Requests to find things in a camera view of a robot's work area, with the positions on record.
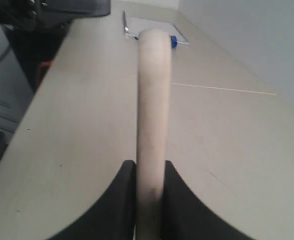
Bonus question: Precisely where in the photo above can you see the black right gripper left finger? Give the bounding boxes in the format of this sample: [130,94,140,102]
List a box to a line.
[50,160,136,240]

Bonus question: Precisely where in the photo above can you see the dark equipment beside table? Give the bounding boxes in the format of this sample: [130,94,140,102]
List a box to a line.
[0,0,111,161]

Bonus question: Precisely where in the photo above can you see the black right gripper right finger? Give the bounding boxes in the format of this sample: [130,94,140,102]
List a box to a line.
[160,160,251,240]

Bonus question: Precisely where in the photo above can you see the wooden paint brush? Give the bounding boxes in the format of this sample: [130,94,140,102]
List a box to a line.
[135,33,172,240]

